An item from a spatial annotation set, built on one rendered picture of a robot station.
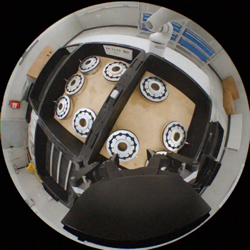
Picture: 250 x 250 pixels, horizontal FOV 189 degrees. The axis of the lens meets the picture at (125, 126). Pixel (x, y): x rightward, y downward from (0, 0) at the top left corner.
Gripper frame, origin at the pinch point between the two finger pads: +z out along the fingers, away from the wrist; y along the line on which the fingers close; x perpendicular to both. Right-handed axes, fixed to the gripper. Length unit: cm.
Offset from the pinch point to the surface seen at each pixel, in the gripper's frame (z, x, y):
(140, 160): 14.7, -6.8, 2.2
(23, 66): -13, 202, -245
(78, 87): 11.8, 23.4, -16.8
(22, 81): 14, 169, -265
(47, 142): 14.7, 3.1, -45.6
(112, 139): 11.7, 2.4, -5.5
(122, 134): 11.7, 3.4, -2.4
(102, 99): 14.6, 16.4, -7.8
